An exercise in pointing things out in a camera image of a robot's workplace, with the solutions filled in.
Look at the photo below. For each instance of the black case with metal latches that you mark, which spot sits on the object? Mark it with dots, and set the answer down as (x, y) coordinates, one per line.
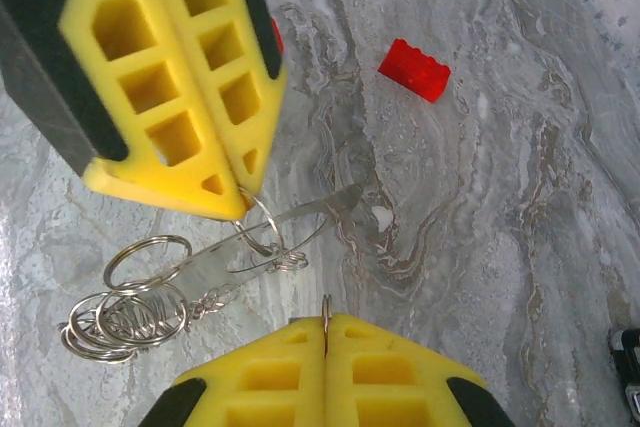
(627, 347)

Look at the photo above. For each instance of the metal key holder with rings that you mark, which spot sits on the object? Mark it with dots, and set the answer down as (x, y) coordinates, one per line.
(215, 262)

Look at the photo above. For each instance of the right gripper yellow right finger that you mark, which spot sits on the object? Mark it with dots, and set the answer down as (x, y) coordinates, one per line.
(400, 382)

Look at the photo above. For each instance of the red toy brick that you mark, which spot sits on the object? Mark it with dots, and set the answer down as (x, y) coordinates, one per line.
(276, 37)
(414, 69)

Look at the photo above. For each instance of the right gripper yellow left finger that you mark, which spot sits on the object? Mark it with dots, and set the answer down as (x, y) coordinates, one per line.
(260, 382)

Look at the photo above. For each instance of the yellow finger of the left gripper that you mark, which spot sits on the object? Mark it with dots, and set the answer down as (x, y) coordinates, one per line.
(115, 97)
(235, 57)

